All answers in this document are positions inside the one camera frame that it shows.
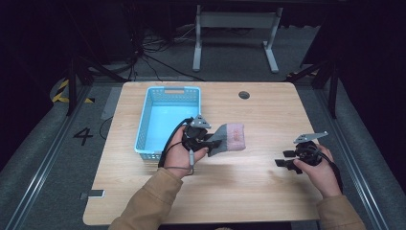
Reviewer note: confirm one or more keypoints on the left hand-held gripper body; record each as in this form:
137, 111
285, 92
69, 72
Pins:
195, 132

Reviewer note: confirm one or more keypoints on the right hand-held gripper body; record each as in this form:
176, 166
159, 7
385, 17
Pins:
308, 150

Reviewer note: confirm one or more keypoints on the grey and pink sock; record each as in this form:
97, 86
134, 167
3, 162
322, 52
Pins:
231, 137

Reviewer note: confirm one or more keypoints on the light blue plastic basket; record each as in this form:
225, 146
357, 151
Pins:
166, 121

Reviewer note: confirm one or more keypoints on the person's right hand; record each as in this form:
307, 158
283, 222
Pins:
320, 177

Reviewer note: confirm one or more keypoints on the person's left hand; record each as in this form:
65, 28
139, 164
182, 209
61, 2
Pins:
180, 159

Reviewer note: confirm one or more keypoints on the black metal stand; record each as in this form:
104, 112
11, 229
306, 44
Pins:
81, 73
325, 80

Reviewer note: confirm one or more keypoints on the yellow black hazard tape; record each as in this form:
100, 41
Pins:
65, 94

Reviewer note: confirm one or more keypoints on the metal floor rail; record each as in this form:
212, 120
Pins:
41, 166
346, 153

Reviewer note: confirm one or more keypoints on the white metal table frame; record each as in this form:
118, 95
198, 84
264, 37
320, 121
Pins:
236, 32

